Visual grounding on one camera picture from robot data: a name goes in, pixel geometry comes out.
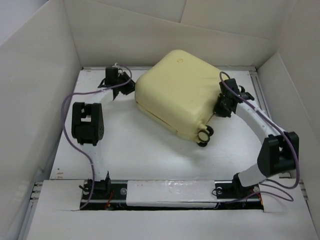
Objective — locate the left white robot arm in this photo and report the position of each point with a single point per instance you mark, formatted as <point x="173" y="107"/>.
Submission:
<point x="88" y="129"/>

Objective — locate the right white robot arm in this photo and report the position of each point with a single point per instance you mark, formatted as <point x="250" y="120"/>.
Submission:
<point x="279" y="151"/>

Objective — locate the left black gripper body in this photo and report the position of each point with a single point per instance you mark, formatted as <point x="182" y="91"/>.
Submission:
<point x="127" y="88"/>

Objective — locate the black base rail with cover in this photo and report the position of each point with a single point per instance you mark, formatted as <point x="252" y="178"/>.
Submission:
<point x="163" y="195"/>

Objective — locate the yellow hard-shell suitcase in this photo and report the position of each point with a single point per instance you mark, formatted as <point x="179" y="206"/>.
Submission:
<point x="180" y="92"/>

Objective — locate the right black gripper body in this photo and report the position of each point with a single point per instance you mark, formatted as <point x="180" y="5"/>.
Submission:
<point x="219" y="108"/>

